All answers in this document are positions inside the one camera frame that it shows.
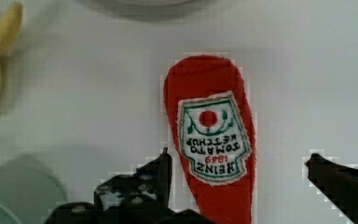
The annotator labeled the red plush ketchup bottle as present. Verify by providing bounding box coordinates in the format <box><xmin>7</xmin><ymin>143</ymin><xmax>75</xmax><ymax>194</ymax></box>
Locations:
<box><xmin>163</xmin><ymin>55</ymin><xmax>256</xmax><ymax>224</ymax></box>

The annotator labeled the green measuring cup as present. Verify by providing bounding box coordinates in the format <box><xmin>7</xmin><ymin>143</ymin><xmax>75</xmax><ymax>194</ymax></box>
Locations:
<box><xmin>0</xmin><ymin>156</ymin><xmax>67</xmax><ymax>224</ymax></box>

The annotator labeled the grey round plate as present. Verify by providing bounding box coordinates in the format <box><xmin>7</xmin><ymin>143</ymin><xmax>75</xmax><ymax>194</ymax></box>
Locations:
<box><xmin>77</xmin><ymin>0</ymin><xmax>204</xmax><ymax>17</ymax></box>

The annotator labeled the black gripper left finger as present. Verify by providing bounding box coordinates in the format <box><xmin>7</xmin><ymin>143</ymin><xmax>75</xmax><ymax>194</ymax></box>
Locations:
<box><xmin>45</xmin><ymin>148</ymin><xmax>215</xmax><ymax>224</ymax></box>

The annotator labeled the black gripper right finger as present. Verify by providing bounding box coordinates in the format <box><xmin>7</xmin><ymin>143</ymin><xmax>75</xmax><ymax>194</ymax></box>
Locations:
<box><xmin>305</xmin><ymin>153</ymin><xmax>358</xmax><ymax>224</ymax></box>

